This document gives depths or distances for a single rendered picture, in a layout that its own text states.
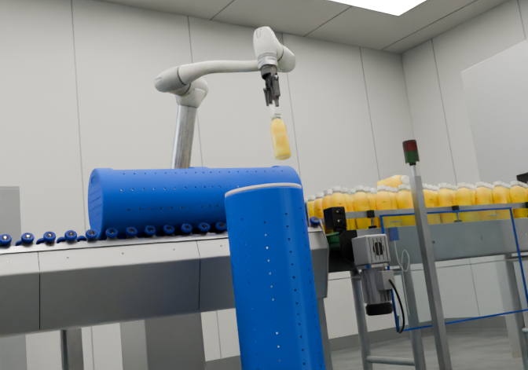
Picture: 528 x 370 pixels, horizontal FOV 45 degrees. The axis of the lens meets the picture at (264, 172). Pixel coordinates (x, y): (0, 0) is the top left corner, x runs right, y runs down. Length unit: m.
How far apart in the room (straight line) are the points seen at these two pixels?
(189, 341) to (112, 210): 0.89
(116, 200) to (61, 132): 3.06
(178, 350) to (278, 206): 1.14
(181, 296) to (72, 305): 0.42
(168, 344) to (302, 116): 4.19
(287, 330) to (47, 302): 0.87
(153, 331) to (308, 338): 1.03
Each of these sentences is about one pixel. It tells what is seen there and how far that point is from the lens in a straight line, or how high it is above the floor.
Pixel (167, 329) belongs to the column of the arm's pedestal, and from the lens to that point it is 3.03.
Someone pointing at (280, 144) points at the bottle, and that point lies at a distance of 2.71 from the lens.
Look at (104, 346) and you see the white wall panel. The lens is 5.37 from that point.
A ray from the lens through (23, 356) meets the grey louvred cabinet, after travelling 3.87.
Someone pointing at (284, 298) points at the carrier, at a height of 0.65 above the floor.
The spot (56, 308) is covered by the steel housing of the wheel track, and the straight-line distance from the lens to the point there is 2.42.
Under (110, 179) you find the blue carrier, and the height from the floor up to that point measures 1.17.
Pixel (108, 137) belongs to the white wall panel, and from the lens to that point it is 5.61.
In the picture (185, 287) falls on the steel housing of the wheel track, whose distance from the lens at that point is 2.53.
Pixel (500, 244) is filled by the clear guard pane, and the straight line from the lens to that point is 3.26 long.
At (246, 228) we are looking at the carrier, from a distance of 2.14.
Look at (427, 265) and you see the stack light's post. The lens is 2.80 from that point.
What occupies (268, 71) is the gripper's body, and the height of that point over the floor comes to 1.64.
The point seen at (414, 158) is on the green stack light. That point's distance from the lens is 2.84.
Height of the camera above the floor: 0.68
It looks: 11 degrees up
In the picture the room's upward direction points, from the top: 7 degrees counter-clockwise
